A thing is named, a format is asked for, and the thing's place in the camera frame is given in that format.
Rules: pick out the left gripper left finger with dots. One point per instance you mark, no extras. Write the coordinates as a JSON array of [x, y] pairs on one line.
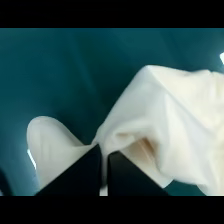
[[80, 178]]

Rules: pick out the white shirt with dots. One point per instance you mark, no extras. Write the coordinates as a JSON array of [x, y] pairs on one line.
[[173, 126]]

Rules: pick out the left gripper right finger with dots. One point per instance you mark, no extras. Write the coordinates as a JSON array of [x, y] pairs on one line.
[[130, 180]]

